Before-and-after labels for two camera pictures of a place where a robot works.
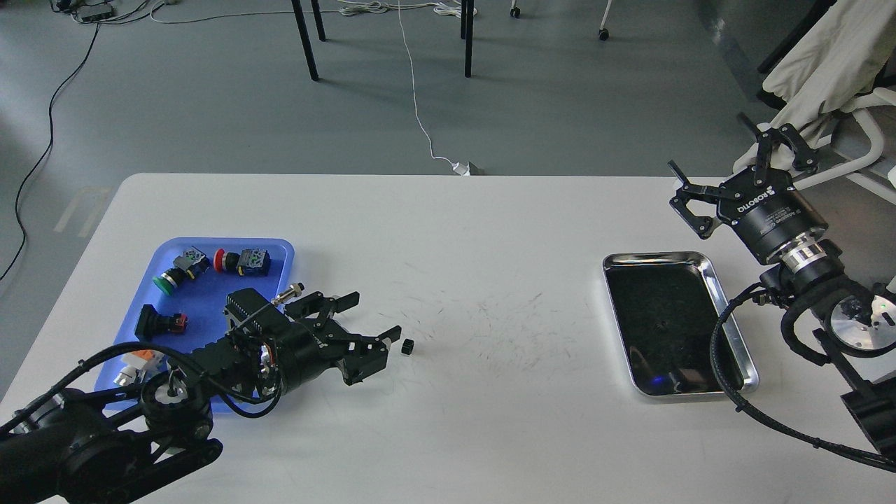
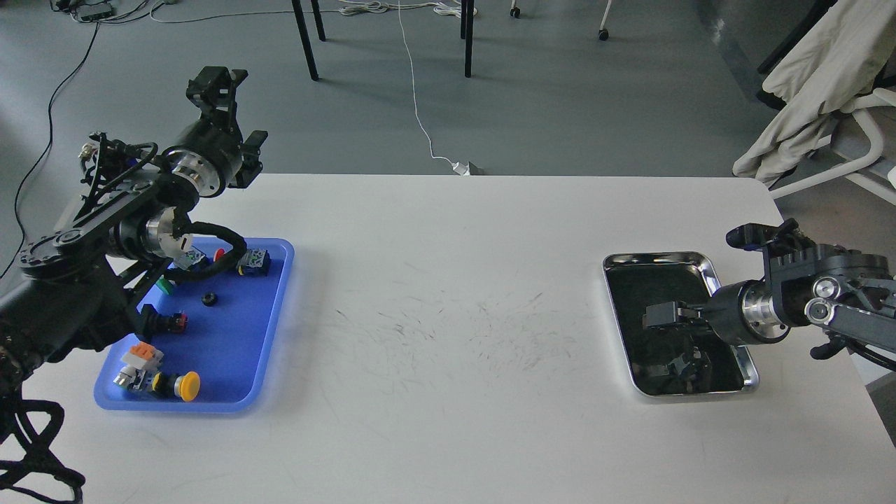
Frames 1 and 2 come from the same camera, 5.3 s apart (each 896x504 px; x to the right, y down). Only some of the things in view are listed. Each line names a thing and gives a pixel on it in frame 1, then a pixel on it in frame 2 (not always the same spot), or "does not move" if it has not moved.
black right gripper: (765, 206) -> (744, 313)
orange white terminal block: (135, 364) does not move
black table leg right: (467, 24) does not move
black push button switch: (152, 323) does not move
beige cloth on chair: (840, 57) does not move
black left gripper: (308, 349) -> (211, 154)
